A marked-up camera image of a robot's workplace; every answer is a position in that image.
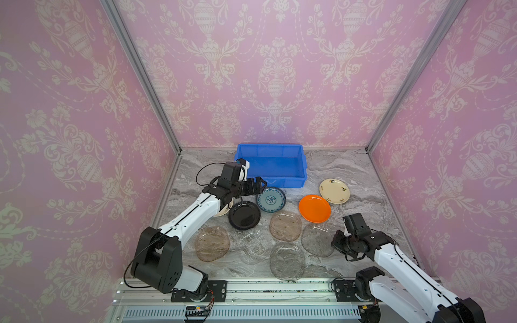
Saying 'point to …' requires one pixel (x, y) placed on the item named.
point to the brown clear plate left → (212, 243)
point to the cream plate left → (225, 209)
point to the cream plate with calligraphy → (334, 191)
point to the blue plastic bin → (279, 165)
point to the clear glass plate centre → (254, 247)
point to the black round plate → (244, 215)
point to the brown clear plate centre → (285, 225)
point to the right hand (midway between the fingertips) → (333, 243)
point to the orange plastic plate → (315, 208)
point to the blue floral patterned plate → (271, 200)
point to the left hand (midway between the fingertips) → (260, 186)
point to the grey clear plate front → (287, 261)
